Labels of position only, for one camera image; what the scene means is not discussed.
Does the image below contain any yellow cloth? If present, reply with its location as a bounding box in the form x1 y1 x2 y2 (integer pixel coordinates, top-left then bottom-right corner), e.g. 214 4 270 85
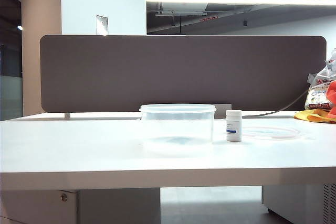
293 108 336 125

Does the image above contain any brown fabric desk partition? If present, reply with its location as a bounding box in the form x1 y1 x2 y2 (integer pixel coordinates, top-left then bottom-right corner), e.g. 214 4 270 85
39 34 328 113

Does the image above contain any red orange cloth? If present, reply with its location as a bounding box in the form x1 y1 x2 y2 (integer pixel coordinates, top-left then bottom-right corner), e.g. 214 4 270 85
325 80 336 119

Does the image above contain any white vented cabinet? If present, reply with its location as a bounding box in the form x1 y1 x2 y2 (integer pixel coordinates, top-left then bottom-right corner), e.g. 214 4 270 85
261 184 336 224

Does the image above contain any white drawer pedestal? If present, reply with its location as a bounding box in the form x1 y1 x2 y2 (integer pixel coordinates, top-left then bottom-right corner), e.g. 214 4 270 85
0 187 161 224

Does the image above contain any printed clear plastic bag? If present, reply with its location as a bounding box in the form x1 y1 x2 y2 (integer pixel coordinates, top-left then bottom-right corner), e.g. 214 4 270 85
304 48 336 111

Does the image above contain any small white medicine bottle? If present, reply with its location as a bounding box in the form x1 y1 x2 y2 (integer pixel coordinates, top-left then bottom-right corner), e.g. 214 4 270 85
225 109 243 143

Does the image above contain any round clear plastic box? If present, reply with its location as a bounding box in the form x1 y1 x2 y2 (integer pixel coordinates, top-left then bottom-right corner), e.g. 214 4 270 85
139 103 217 158

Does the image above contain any grey cable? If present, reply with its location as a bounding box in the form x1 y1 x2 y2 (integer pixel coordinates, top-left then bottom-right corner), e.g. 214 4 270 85
243 87 310 118

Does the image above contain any round clear lid with clips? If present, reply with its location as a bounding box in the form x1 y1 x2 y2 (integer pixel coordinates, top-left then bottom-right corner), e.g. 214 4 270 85
241 126 307 141

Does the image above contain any grey desk cable box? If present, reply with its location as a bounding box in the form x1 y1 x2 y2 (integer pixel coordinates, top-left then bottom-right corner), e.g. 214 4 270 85
215 103 233 119

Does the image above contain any metal wall plate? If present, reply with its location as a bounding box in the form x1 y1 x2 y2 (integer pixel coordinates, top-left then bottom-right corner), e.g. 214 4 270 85
96 15 109 36

